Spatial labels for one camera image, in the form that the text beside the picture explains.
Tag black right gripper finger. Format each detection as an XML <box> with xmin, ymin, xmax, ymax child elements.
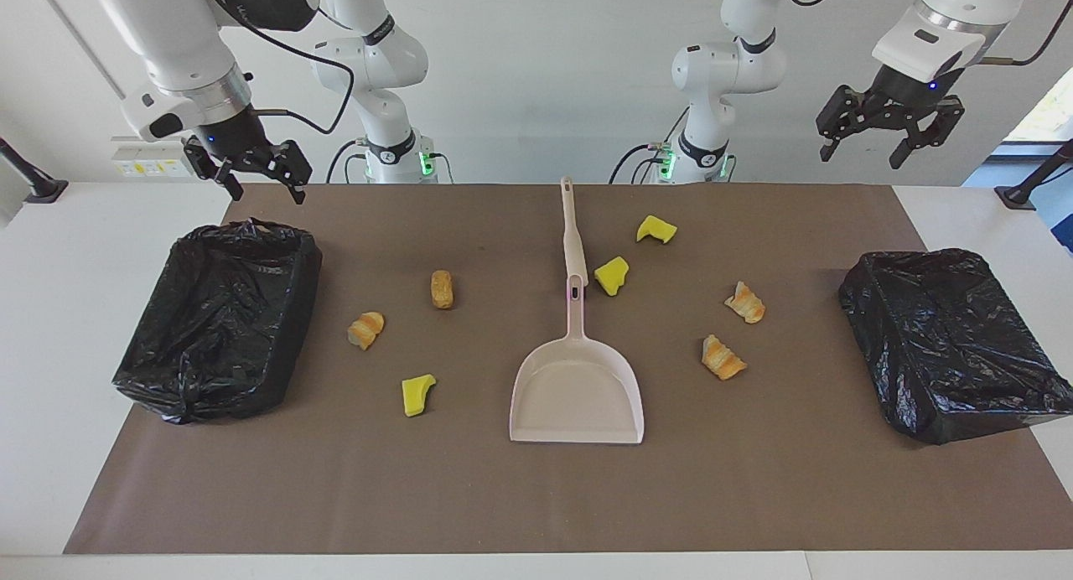
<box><xmin>260</xmin><ymin>140</ymin><xmax>314</xmax><ymax>205</ymax></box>
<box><xmin>183</xmin><ymin>138</ymin><xmax>246</xmax><ymax>202</ymax></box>

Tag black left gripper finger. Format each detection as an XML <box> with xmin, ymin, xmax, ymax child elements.
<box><xmin>889</xmin><ymin>96</ymin><xmax>965</xmax><ymax>170</ymax></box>
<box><xmin>817</xmin><ymin>84</ymin><xmax>881</xmax><ymax>162</ymax></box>

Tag croissant piece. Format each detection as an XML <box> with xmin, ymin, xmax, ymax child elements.
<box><xmin>724</xmin><ymin>281</ymin><xmax>767</xmax><ymax>325</ymax></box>
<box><xmin>347</xmin><ymin>311</ymin><xmax>386</xmax><ymax>351</ymax></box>
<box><xmin>701</xmin><ymin>334</ymin><xmax>749</xmax><ymax>381</ymax></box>

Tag yellow sponge piece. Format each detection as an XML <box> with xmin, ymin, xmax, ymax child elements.
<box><xmin>635</xmin><ymin>215</ymin><xmax>678</xmax><ymax>246</ymax></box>
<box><xmin>594</xmin><ymin>256</ymin><xmax>630</xmax><ymax>298</ymax></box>
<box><xmin>402</xmin><ymin>374</ymin><xmax>438</xmax><ymax>418</ymax></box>

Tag beige hand brush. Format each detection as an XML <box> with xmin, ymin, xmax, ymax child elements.
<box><xmin>560</xmin><ymin>176</ymin><xmax>590</xmax><ymax>289</ymax></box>

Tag beige plastic dustpan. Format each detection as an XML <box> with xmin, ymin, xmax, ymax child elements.
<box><xmin>509</xmin><ymin>274</ymin><xmax>645</xmax><ymax>445</ymax></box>

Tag black bag lined bin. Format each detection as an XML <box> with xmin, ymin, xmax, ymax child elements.
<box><xmin>838</xmin><ymin>247</ymin><xmax>1073</xmax><ymax>447</ymax></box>
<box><xmin>111</xmin><ymin>218</ymin><xmax>324</xmax><ymax>426</ymax></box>

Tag black clamp stand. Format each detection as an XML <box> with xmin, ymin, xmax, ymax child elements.
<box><xmin>0</xmin><ymin>136</ymin><xmax>70</xmax><ymax>205</ymax></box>
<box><xmin>994</xmin><ymin>138</ymin><xmax>1073</xmax><ymax>211</ymax></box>

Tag bright window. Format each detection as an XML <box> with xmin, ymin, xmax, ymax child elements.
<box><xmin>1002</xmin><ymin>65</ymin><xmax>1073</xmax><ymax>145</ymax></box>

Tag brown table mat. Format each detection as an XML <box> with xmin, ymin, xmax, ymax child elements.
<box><xmin>63</xmin><ymin>184</ymin><xmax>1073</xmax><ymax>556</ymax></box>

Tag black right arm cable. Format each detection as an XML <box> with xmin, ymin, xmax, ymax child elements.
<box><xmin>200</xmin><ymin>0</ymin><xmax>356</xmax><ymax>137</ymax></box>

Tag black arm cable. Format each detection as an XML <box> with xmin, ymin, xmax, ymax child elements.
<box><xmin>775</xmin><ymin>0</ymin><xmax>1073</xmax><ymax>66</ymax></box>
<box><xmin>200</xmin><ymin>0</ymin><xmax>356</xmax><ymax>137</ymax></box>

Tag black base cable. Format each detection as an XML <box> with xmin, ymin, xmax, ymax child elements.
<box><xmin>608</xmin><ymin>106</ymin><xmax>697</xmax><ymax>184</ymax></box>
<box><xmin>325</xmin><ymin>138</ymin><xmax>370</xmax><ymax>184</ymax></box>

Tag white wall socket box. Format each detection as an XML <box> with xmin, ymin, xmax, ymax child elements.
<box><xmin>111</xmin><ymin>136</ymin><xmax>190</xmax><ymax>179</ymax></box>

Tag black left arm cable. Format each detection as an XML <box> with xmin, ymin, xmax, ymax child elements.
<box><xmin>775</xmin><ymin>0</ymin><xmax>1073</xmax><ymax>66</ymax></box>

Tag white wall conduit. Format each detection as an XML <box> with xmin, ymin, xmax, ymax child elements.
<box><xmin>30</xmin><ymin>0</ymin><xmax>122</xmax><ymax>99</ymax></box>

